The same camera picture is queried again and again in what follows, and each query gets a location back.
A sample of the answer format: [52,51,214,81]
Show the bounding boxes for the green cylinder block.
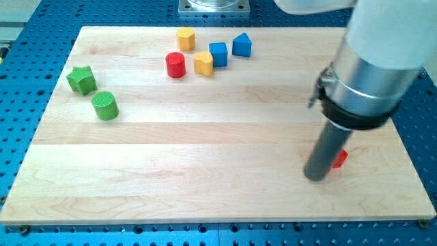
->
[91,92,119,121]

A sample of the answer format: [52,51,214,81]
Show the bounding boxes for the yellow heart block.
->
[193,51,213,77]

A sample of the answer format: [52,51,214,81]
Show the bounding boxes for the yellow rounded block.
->
[176,27,195,51]

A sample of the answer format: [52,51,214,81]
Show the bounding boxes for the red cylinder block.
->
[165,52,186,78]

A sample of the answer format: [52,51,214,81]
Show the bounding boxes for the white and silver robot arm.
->
[276,0,436,181]

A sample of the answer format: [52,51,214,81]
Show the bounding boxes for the red star block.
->
[332,149,348,169]

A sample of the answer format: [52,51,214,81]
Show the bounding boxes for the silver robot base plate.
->
[178,0,251,14]

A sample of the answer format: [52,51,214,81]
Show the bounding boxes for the green star block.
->
[66,66,98,96]

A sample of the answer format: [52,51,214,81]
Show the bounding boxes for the blue cube block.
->
[209,42,228,67]

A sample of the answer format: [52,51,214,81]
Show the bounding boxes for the light wooden board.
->
[1,27,436,226]

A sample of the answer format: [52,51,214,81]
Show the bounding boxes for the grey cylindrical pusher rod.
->
[304,120,352,181]

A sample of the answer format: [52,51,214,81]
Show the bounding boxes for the blue triangle block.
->
[232,33,252,57]

